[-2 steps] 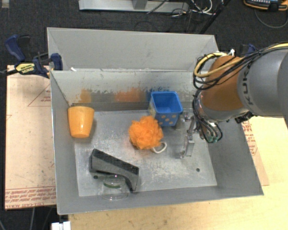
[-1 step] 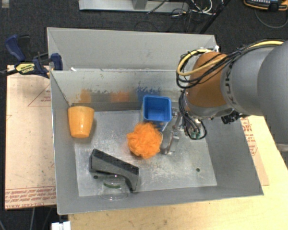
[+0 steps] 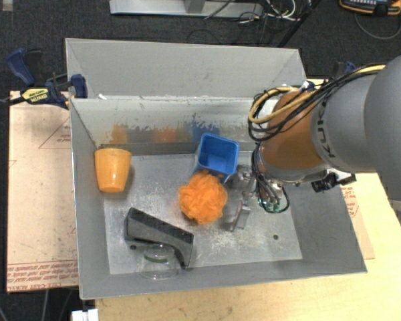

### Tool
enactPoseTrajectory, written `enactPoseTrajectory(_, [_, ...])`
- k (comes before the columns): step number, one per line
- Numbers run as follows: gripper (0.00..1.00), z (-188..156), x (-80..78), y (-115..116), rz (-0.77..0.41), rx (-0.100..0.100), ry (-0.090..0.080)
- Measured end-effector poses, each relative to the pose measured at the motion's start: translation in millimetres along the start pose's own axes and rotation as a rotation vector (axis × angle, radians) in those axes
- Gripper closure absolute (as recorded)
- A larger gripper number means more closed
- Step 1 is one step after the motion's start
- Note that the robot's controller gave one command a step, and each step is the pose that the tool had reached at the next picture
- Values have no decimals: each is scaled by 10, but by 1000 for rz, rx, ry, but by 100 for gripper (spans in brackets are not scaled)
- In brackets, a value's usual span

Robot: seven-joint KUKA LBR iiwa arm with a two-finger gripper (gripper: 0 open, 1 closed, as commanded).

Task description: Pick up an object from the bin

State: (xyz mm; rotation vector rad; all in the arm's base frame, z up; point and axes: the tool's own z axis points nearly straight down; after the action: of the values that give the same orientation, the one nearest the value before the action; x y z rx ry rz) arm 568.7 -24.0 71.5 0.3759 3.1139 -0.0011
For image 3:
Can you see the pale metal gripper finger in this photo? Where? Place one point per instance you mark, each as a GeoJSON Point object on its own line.
{"type": "Point", "coordinates": [231, 220]}
{"type": "Point", "coordinates": [244, 216]}

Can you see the grey metal bin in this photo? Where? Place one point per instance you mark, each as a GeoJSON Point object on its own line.
{"type": "Point", "coordinates": [260, 246]}

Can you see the blue square plastic cup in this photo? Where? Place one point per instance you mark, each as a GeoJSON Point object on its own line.
{"type": "Point", "coordinates": [217, 156]}

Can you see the orange mesh bath sponge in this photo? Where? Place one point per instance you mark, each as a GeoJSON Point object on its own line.
{"type": "Point", "coordinates": [203, 197]}

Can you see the black angled tool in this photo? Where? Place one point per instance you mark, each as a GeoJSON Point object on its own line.
{"type": "Point", "coordinates": [157, 227]}

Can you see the clear glass cup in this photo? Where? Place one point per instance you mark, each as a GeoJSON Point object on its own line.
{"type": "Point", "coordinates": [158, 266]}

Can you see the orange plastic cup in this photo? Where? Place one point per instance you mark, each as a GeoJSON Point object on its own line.
{"type": "Point", "coordinates": [112, 169]}

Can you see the brown cardboard board, red print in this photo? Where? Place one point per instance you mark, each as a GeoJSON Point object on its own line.
{"type": "Point", "coordinates": [40, 179]}

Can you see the black cylinder on white bracket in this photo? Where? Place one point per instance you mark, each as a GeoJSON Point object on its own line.
{"type": "Point", "coordinates": [324, 182]}

